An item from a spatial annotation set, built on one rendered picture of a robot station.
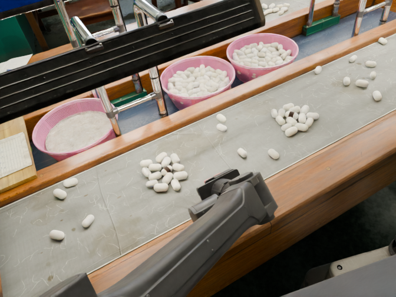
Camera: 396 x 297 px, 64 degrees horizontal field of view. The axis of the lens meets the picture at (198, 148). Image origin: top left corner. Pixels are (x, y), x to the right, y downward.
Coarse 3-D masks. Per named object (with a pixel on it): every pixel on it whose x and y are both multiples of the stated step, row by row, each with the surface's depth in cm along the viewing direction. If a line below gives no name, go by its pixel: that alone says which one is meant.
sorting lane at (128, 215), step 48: (384, 48) 116; (288, 96) 102; (336, 96) 100; (384, 96) 97; (144, 144) 93; (192, 144) 91; (240, 144) 89; (288, 144) 87; (48, 192) 84; (96, 192) 83; (144, 192) 81; (192, 192) 79; (0, 240) 75; (48, 240) 74; (96, 240) 72; (144, 240) 71; (48, 288) 66
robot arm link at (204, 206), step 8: (240, 176) 55; (248, 176) 53; (208, 200) 59; (216, 200) 58; (192, 208) 58; (200, 208) 57; (208, 208) 56; (192, 216) 59; (200, 216) 55; (272, 216) 53
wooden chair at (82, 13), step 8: (88, 0) 271; (96, 0) 269; (104, 0) 268; (72, 8) 262; (80, 8) 261; (88, 8) 259; (96, 8) 257; (104, 8) 254; (72, 16) 248; (80, 16) 246; (88, 16) 247; (96, 16) 250; (104, 16) 252; (112, 16) 254; (88, 24) 252; (96, 32) 294
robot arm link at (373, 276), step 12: (372, 264) 12; (384, 264) 12; (336, 276) 13; (348, 276) 12; (360, 276) 12; (372, 276) 11; (384, 276) 11; (312, 288) 13; (324, 288) 12; (336, 288) 12; (348, 288) 11; (360, 288) 11; (372, 288) 11; (384, 288) 10
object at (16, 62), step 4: (24, 56) 138; (28, 56) 137; (8, 60) 137; (12, 60) 136; (16, 60) 136; (20, 60) 135; (24, 60) 135; (28, 60) 134; (0, 64) 135; (4, 64) 134; (8, 64) 134; (12, 64) 134; (16, 64) 133; (20, 64) 133; (24, 64) 132; (0, 68) 132; (4, 68) 132; (8, 68) 131; (12, 68) 131; (0, 72) 129
